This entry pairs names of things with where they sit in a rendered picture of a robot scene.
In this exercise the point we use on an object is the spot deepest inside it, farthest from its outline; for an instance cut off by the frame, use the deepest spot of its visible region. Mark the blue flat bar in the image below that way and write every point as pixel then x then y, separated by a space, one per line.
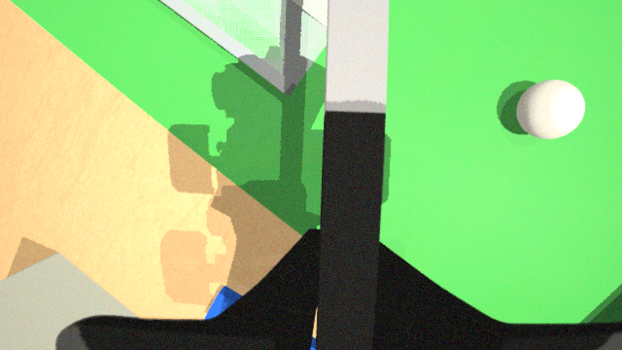
pixel 225 298

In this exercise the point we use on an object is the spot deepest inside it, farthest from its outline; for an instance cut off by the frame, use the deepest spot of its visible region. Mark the white golf ball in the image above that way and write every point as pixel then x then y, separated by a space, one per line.
pixel 550 109

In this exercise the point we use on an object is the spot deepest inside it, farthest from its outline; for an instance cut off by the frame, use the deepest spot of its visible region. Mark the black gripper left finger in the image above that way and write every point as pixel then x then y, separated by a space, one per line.
pixel 277 314

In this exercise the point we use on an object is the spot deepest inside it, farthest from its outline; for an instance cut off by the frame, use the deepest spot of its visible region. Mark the green mat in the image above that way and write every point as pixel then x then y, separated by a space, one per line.
pixel 526 230

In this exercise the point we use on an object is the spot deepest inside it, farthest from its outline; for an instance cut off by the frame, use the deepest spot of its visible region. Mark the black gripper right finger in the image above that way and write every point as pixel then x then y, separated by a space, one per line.
pixel 412 312

